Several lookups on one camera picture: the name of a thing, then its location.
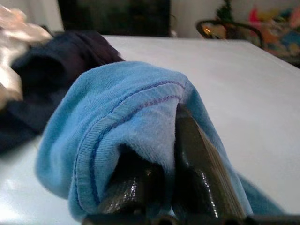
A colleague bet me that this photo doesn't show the light blue T-shirt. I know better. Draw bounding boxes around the light blue T-shirt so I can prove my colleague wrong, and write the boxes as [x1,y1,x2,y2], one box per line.
[34,60,290,222]

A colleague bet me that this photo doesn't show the navy blue cloth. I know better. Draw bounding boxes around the navy blue cloth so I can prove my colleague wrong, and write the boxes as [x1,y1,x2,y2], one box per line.
[0,31,126,154]

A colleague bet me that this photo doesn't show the dark bentwood chair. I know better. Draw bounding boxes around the dark bentwood chair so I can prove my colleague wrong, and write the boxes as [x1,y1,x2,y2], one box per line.
[195,20,267,47]

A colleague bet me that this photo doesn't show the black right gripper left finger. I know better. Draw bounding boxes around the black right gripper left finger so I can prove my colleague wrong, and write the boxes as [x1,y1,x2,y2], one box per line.
[97,149,166,214]

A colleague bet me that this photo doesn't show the dark cabinet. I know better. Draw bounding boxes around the dark cabinet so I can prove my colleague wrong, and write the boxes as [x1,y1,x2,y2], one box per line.
[58,0,171,38]

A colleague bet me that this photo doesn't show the cream crumpled cloth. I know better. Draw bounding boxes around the cream crumpled cloth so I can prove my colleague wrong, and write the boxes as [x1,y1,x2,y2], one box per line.
[0,4,54,111]

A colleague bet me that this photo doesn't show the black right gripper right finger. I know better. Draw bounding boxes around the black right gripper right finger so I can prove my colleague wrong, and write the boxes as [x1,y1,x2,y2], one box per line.
[172,103,247,219]

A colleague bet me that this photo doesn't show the colourful toy pile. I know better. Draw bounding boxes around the colourful toy pile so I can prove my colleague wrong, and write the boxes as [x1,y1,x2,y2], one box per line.
[246,4,300,57]

